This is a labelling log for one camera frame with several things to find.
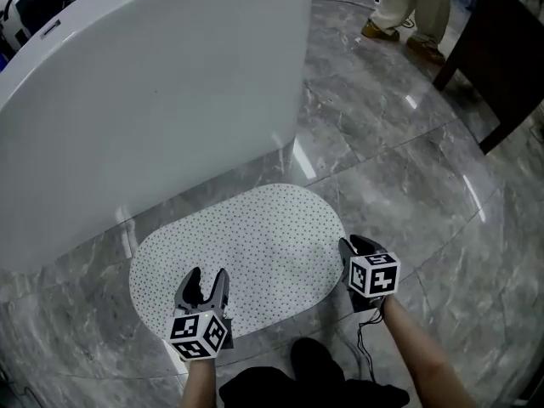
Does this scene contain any person's black trouser leg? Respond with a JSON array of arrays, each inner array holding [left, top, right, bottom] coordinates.
[[218, 337, 411, 408]]

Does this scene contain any white dotted oval bath mat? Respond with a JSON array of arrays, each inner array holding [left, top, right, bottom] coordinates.
[[128, 183, 348, 339]]

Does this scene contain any dark equipment with white hose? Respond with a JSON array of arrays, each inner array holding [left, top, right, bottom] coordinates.
[[0, 0, 116, 66]]

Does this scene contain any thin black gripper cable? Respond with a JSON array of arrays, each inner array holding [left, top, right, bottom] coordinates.
[[355, 307, 386, 383]]

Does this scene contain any person's left forearm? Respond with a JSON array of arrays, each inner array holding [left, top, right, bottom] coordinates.
[[178, 356, 220, 408]]

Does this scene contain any person's right forearm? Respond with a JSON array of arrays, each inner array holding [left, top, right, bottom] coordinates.
[[380, 294, 478, 408]]

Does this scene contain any dark wooden table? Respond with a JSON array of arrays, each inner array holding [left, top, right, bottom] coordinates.
[[432, 0, 544, 156]]

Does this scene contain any white bathtub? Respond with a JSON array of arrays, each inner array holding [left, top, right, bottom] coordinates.
[[0, 0, 316, 274]]

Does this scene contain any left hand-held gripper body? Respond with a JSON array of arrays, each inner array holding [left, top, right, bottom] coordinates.
[[164, 302, 235, 362]]

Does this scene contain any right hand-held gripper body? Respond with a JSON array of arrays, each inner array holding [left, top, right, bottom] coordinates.
[[348, 251, 402, 314]]

